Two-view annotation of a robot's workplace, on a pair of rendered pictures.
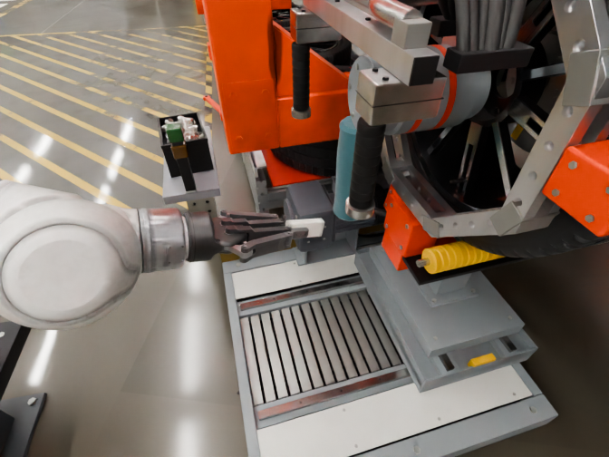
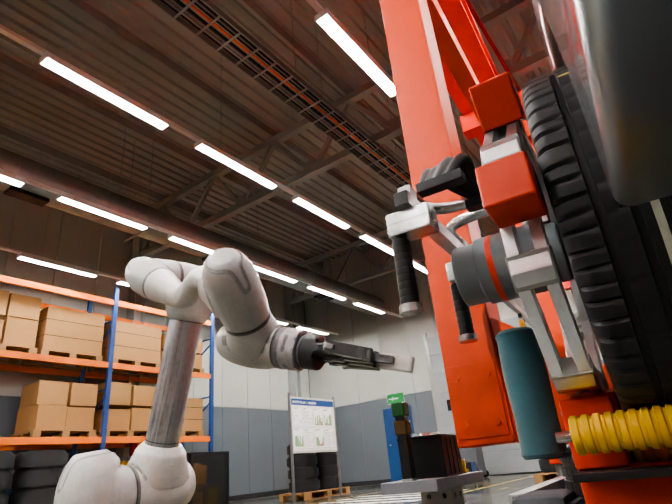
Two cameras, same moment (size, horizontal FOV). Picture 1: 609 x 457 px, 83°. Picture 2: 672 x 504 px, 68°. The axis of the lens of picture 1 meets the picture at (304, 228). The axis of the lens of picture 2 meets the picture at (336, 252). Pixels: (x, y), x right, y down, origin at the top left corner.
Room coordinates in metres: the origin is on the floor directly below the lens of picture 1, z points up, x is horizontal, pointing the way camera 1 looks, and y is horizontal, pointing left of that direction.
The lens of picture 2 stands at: (-0.32, -0.63, 0.50)
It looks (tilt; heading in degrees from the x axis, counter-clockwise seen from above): 24 degrees up; 45
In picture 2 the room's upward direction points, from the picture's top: 6 degrees counter-clockwise
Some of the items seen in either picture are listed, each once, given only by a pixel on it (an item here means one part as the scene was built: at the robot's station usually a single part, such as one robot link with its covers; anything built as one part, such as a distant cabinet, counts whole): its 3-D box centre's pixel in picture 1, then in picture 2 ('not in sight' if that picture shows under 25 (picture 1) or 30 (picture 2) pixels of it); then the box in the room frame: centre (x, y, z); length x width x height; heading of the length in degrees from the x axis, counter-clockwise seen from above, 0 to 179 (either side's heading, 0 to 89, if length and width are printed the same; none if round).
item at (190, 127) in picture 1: (184, 141); (430, 454); (1.03, 0.40, 0.51); 0.20 x 0.14 x 0.13; 21
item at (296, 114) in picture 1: (301, 79); (462, 310); (0.73, 0.01, 0.83); 0.04 x 0.04 x 0.16
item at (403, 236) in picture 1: (422, 229); (626, 449); (0.64, -0.30, 0.48); 0.16 x 0.12 x 0.17; 106
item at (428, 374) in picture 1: (432, 298); not in sight; (0.67, -0.43, 0.13); 0.50 x 0.36 x 0.10; 16
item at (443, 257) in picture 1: (475, 250); (663, 426); (0.54, -0.39, 0.51); 0.29 x 0.06 x 0.06; 106
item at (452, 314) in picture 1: (449, 261); not in sight; (0.68, -0.43, 0.32); 0.40 x 0.30 x 0.28; 16
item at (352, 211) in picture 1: (365, 167); (405, 274); (0.40, -0.08, 0.83); 0.04 x 0.04 x 0.16
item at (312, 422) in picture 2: not in sight; (315, 445); (6.54, 7.32, 0.97); 1.50 x 0.50 x 1.95; 11
